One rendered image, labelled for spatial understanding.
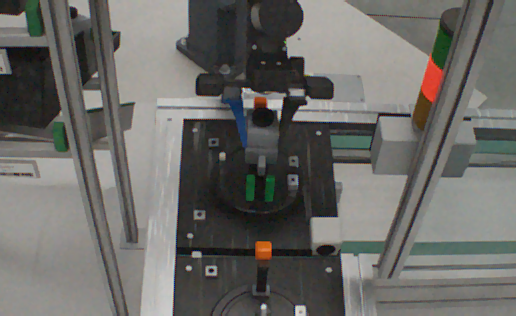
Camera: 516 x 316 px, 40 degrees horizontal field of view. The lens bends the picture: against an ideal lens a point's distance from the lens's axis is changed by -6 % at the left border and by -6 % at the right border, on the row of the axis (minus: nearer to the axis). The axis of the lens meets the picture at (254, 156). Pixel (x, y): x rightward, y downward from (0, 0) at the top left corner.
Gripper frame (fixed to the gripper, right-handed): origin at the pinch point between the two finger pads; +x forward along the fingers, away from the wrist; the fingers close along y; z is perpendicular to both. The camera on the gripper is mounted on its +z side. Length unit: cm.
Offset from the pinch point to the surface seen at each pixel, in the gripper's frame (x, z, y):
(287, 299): 22.9, 7.5, 3.7
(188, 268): 20.6, 2.0, -10.0
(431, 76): -9.4, 24.4, 16.6
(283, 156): 6.7, -11.3, 4.0
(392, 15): -17, -190, 62
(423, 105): -5.9, 21.5, 16.7
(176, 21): -13, -54, -15
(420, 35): -9, -181, 72
